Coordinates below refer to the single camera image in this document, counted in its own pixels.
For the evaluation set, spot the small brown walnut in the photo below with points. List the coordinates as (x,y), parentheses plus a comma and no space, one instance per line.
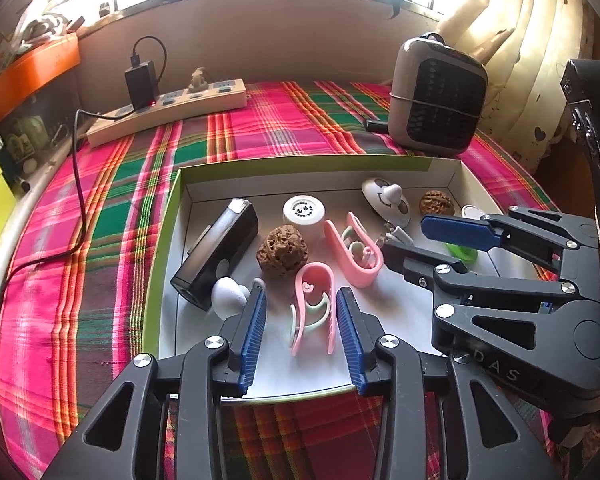
(436,202)

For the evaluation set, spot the small black plug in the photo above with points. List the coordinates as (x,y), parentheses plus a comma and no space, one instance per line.
(377,124)

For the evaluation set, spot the white green round lid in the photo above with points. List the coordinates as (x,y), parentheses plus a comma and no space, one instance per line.
(460,252)

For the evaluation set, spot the white egg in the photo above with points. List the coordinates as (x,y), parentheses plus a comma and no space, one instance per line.
(228,297)

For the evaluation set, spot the orange tray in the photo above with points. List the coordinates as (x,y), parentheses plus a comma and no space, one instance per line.
(30,72)

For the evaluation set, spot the beige power strip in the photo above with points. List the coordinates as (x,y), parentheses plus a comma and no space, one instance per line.
(180,110)

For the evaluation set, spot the black charger adapter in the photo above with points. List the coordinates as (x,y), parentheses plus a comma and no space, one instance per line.
(141,82)

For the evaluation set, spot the grey black fan heater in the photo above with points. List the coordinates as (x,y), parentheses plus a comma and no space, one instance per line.
(437,110)

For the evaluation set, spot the black rectangular device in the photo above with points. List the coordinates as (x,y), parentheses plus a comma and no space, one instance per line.
(220,250)

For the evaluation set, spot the cream heart print curtain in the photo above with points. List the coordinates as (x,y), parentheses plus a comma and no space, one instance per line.
(520,60)

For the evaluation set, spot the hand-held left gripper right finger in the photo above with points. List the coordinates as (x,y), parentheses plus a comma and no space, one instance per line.
(350,340)

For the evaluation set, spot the glass tank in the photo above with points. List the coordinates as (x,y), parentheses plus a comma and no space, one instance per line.
(30,130)

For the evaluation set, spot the white panda face toy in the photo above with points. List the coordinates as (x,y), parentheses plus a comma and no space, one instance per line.
(385,200)

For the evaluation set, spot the small grey clip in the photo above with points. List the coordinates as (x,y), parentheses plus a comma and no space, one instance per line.
(397,234)

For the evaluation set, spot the green white cardboard box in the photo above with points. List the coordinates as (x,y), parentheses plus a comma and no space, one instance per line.
(300,372)

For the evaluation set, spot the pink clip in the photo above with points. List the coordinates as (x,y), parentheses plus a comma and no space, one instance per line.
(352,265)
(307,280)

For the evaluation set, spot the grey plug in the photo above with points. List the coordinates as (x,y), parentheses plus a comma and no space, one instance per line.
(197,80)

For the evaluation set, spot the large brown walnut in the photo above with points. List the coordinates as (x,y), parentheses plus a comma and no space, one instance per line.
(282,255)

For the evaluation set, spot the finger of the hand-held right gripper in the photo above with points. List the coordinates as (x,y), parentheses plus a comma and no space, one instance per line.
(415,257)
(455,230)

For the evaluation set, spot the pink green plaid tablecloth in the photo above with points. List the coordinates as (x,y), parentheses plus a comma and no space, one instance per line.
(130,170)

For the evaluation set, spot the white jar with printed lid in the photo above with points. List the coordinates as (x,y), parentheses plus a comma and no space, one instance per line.
(304,215)

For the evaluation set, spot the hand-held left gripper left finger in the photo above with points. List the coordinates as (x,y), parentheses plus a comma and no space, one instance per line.
(250,340)

